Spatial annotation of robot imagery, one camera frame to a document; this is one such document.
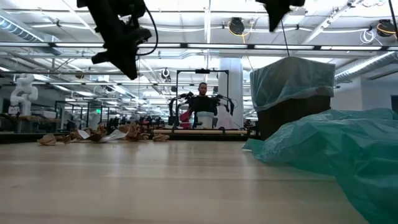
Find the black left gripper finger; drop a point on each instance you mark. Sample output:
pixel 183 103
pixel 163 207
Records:
pixel 124 59
pixel 100 58

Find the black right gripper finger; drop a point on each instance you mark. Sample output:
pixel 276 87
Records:
pixel 275 15

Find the light blue bin liner bag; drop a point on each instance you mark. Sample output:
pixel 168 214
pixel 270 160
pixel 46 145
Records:
pixel 292 81

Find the large white paper sheet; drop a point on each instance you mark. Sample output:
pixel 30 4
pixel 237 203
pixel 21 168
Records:
pixel 115 136

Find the small white paper scrap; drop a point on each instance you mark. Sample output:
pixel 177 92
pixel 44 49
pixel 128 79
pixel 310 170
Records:
pixel 84 134

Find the brown plastic trash bin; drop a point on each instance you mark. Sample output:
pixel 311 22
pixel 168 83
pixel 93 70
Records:
pixel 292 118

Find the green trash bag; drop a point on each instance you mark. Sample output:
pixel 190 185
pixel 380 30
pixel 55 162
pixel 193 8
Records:
pixel 342 149

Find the small black background robot arm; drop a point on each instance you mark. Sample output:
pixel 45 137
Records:
pixel 177 102
pixel 225 102

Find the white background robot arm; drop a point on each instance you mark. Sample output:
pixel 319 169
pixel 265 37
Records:
pixel 23 93

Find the white background plastic bag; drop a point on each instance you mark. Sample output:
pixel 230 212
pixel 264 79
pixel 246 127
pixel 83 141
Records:
pixel 228 119

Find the green exit sign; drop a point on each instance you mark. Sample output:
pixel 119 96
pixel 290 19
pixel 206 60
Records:
pixel 98 111

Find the white building column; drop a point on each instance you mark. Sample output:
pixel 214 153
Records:
pixel 230 81

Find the red background container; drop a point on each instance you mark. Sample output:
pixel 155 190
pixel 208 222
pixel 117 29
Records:
pixel 186 119

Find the person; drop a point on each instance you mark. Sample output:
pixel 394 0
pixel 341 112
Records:
pixel 202 102

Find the background workbench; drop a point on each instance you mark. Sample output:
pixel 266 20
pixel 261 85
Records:
pixel 31 123

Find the white bucket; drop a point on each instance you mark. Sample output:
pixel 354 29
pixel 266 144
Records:
pixel 205 119

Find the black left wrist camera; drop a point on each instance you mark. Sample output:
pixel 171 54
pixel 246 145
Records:
pixel 143 35

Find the black background station frame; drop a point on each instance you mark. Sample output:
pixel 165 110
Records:
pixel 202 71

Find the silver ventilation duct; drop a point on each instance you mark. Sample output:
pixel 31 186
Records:
pixel 367 65
pixel 18 31

